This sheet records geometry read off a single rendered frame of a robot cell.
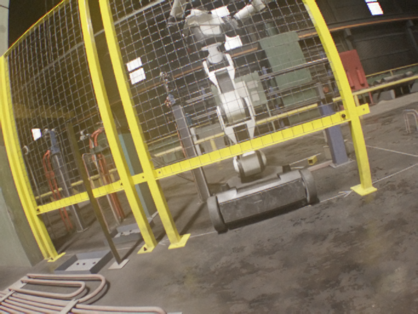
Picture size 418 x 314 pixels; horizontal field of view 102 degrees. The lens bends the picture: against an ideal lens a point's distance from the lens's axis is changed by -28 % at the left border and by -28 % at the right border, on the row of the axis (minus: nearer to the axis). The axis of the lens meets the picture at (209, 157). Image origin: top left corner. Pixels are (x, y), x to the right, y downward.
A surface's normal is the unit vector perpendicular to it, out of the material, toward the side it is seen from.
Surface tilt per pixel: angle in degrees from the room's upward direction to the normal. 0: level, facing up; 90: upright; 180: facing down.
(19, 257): 90
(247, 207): 90
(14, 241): 90
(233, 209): 90
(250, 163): 102
